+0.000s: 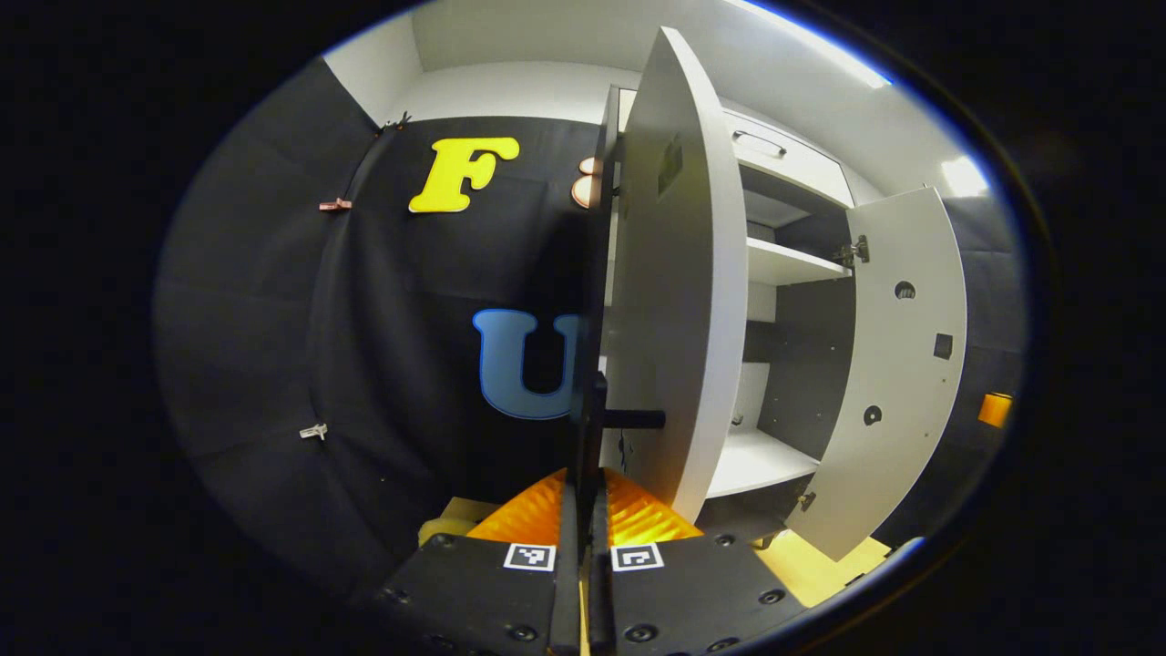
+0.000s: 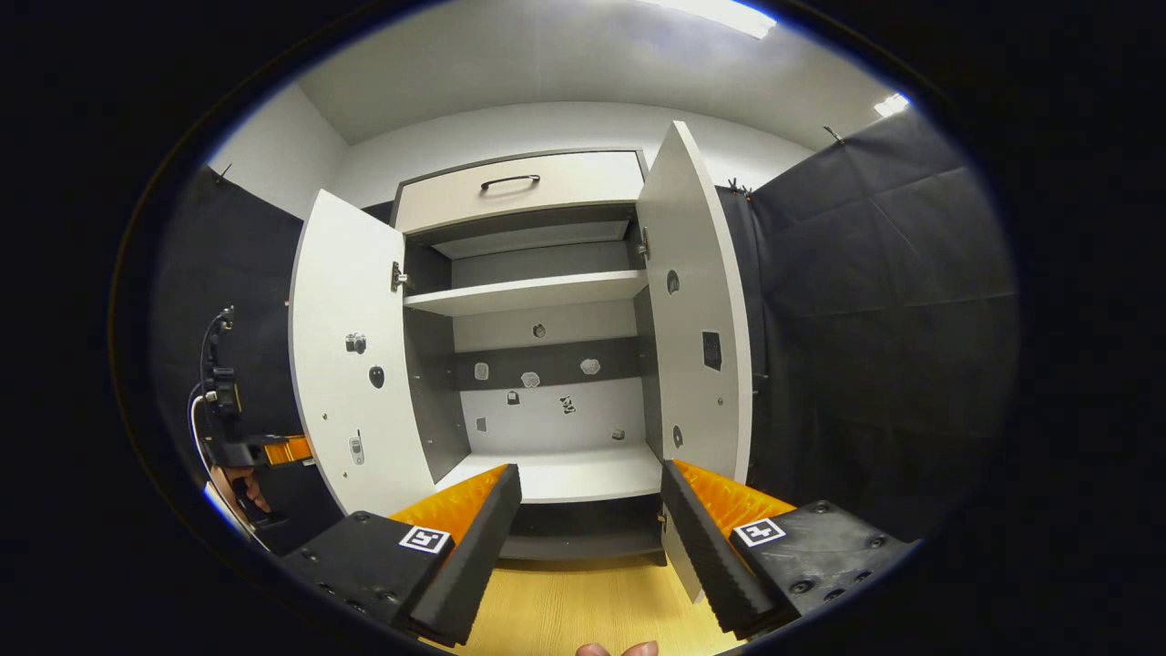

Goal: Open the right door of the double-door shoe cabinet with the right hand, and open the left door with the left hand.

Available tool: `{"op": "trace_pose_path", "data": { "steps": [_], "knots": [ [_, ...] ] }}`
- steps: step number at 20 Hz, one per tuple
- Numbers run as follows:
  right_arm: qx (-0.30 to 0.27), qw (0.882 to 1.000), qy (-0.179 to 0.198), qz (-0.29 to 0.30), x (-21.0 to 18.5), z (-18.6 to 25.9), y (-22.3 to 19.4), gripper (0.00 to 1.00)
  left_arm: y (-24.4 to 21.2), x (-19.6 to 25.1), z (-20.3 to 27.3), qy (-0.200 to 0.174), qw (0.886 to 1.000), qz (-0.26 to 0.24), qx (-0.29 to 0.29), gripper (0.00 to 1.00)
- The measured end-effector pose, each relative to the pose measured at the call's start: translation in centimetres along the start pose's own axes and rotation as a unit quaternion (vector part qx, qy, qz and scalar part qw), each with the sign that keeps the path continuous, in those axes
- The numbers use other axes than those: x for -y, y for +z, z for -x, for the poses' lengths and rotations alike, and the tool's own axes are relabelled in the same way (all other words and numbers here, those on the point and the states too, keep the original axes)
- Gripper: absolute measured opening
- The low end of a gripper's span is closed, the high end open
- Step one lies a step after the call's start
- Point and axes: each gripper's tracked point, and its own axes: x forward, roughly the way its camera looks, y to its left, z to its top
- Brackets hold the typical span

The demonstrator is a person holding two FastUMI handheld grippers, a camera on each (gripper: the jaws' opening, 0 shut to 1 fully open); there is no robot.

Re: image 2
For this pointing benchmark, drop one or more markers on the black binder clip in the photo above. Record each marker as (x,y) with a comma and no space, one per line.
(736,187)
(833,135)

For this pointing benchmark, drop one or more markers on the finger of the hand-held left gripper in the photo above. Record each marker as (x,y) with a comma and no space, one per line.
(290,449)

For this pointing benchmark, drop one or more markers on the beige cabinet drawer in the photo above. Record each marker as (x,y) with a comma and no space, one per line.
(583,182)

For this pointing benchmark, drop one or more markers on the double-door shoe cabinet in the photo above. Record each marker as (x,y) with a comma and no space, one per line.
(428,383)

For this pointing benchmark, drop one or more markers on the small ceiling light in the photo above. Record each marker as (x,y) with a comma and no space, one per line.
(893,104)

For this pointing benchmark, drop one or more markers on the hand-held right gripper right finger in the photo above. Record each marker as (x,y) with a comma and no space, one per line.
(706,556)

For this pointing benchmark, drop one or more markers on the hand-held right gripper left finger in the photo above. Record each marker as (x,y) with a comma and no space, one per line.
(474,547)

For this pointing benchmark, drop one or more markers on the beige cabinet door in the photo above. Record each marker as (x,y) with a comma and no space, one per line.
(346,273)
(692,273)

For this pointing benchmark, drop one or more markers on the white cabinet shelf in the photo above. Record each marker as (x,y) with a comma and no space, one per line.
(528,293)
(583,469)

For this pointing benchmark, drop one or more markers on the black backdrop cloth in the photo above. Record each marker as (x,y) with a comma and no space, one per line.
(865,364)

